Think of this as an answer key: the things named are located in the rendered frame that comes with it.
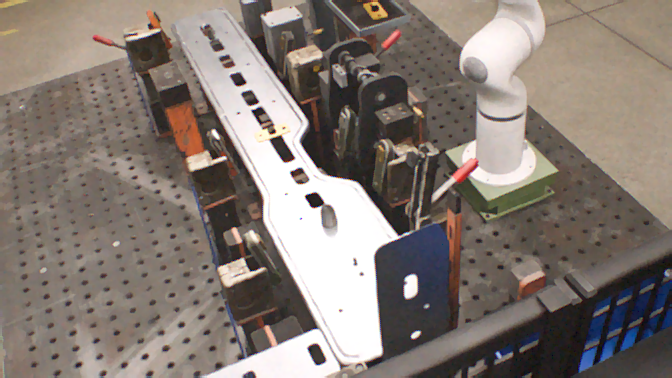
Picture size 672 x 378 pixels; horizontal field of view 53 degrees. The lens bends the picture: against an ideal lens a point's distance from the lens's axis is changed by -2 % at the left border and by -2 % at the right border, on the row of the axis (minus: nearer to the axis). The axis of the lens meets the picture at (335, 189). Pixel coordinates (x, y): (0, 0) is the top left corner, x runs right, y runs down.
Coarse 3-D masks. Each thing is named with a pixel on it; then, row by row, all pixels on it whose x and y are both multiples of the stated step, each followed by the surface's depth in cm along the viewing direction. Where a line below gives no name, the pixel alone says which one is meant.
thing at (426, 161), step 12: (408, 156) 120; (420, 156) 120; (432, 156) 120; (420, 168) 124; (432, 168) 121; (420, 180) 126; (432, 180) 123; (420, 192) 127; (420, 204) 126; (420, 216) 128
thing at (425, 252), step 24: (408, 240) 90; (432, 240) 92; (384, 264) 91; (408, 264) 93; (432, 264) 96; (384, 288) 94; (432, 288) 99; (384, 312) 98; (408, 312) 100; (432, 312) 103; (384, 336) 102; (408, 336) 104; (432, 336) 107; (384, 360) 106
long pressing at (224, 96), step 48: (192, 48) 197; (240, 48) 194; (240, 96) 177; (288, 96) 174; (240, 144) 162; (288, 144) 160; (288, 192) 148; (336, 192) 146; (288, 240) 138; (336, 240) 136; (384, 240) 135; (336, 288) 127; (336, 336) 119
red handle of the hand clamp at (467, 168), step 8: (472, 160) 127; (464, 168) 127; (472, 168) 127; (456, 176) 128; (464, 176) 128; (448, 184) 128; (456, 184) 128; (440, 192) 129; (432, 200) 129; (440, 200) 129; (432, 208) 130; (416, 216) 130
